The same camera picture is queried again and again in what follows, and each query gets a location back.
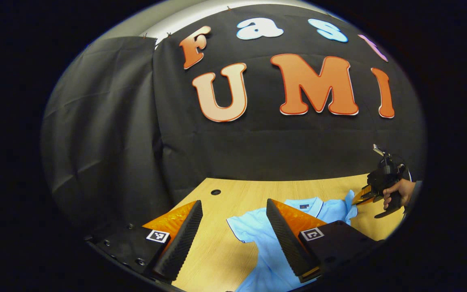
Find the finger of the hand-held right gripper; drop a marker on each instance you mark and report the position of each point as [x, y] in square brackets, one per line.
[364, 195]

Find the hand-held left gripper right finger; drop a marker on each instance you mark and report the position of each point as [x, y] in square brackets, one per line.
[288, 243]

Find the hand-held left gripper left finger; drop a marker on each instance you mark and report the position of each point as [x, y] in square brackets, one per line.
[181, 247]

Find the light blue T-shirt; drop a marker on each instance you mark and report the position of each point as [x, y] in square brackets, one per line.
[266, 259]

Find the black backdrop cloth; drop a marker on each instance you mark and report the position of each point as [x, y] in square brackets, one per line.
[258, 150]

